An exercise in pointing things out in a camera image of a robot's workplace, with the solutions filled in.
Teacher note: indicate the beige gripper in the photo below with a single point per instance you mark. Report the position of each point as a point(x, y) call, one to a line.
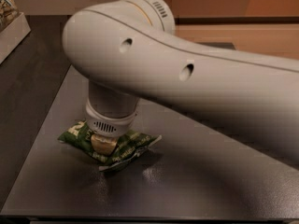
point(109, 125)

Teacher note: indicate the white box with snacks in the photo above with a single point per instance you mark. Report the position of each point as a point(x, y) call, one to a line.
point(13, 27)

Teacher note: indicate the dark wooden side table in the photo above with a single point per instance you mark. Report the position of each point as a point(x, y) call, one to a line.
point(30, 78)

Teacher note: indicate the green jalapeno chip bag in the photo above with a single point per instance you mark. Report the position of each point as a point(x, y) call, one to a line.
point(130, 146)

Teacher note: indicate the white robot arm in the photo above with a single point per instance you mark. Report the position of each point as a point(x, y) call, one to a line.
point(128, 51)

